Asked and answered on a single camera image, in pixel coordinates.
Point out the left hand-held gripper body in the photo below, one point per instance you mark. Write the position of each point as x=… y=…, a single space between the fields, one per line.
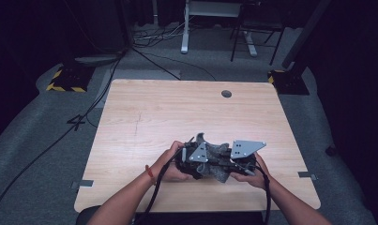
x=199 y=153

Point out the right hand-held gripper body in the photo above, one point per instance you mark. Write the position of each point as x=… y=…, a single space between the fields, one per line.
x=244 y=148

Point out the grey cloth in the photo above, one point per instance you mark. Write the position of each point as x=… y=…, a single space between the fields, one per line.
x=219 y=175

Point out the person's right hand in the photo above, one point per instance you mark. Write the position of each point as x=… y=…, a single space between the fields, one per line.
x=257 y=179

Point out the person's left hand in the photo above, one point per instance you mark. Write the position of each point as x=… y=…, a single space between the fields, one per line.
x=169 y=168

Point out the person's dark clothing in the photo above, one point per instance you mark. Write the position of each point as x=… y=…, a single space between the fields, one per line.
x=202 y=219

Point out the dark round table grommet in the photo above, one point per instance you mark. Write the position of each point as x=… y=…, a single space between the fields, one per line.
x=226 y=93

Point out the grey tape strip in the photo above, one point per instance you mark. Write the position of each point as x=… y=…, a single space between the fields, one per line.
x=85 y=183
x=307 y=175

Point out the black yellow striped stand base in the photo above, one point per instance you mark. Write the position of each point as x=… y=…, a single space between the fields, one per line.
x=290 y=82
x=69 y=79

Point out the small black floor object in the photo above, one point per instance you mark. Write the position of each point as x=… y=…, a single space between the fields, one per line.
x=331 y=151

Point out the person's dark knee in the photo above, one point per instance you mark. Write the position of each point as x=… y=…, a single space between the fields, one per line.
x=86 y=216

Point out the black chair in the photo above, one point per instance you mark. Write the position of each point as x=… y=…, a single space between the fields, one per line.
x=258 y=22

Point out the slanted dark metal pole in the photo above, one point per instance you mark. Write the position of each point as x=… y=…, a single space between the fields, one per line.
x=305 y=31

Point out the flat grey stand foot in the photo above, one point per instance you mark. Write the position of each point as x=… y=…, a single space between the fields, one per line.
x=97 y=59

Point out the white desk frame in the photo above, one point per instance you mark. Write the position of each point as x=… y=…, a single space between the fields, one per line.
x=185 y=31

